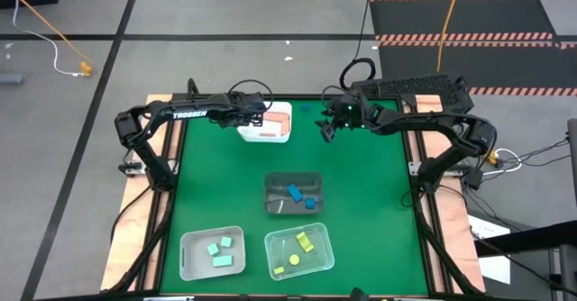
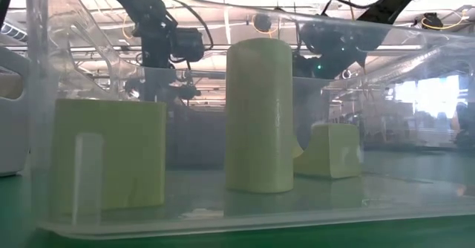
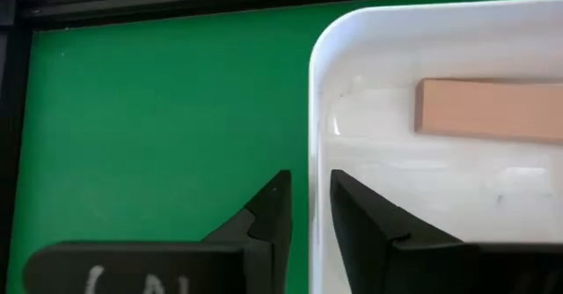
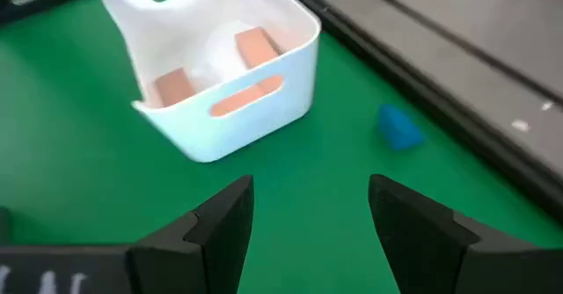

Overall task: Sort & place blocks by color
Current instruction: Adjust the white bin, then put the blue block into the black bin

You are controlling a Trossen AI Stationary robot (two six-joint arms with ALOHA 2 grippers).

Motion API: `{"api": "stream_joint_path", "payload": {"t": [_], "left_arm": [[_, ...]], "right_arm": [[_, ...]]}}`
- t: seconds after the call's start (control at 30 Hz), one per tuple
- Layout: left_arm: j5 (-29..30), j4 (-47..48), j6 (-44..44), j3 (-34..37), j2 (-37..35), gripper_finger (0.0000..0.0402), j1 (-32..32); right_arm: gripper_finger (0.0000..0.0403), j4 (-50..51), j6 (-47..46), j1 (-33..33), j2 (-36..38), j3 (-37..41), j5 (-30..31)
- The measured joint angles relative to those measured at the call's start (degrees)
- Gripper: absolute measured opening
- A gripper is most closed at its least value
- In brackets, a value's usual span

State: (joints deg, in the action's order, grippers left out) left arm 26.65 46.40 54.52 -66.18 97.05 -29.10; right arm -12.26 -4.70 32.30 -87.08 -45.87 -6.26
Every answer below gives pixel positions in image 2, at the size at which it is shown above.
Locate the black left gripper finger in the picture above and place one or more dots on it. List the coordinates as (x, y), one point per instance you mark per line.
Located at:
(134, 88)
(188, 91)

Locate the yellow cube block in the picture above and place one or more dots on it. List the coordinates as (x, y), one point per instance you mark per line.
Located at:
(126, 147)

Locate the yellow cylinder block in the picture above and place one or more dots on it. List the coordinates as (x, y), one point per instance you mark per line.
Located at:
(259, 121)

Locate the yellow arch block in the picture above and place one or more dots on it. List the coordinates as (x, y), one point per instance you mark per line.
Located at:
(334, 151)

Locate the clear plastic bin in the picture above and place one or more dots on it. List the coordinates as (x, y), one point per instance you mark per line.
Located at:
(185, 211)

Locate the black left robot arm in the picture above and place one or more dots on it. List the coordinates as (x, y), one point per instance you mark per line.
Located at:
(137, 3)

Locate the dark smoky plastic bin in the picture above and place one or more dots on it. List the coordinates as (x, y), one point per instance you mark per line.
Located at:
(196, 140)

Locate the green table mat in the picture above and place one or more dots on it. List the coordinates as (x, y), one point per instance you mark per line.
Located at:
(334, 238)

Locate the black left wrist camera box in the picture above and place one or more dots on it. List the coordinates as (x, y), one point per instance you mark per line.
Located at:
(188, 44)

